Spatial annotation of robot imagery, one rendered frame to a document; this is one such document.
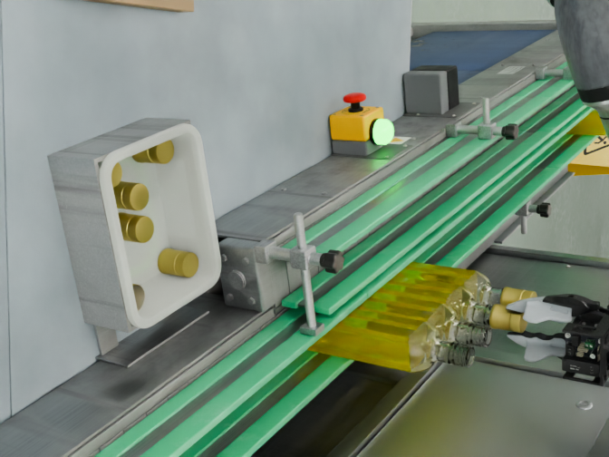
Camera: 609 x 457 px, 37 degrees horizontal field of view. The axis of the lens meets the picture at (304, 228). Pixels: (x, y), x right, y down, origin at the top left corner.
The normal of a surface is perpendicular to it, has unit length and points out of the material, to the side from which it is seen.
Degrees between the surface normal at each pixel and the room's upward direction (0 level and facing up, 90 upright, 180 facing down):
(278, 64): 0
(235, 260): 90
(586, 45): 110
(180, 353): 90
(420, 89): 90
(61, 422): 90
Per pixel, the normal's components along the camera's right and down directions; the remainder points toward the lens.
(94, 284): -0.55, 0.36
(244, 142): 0.83, 0.11
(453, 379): -0.11, -0.93
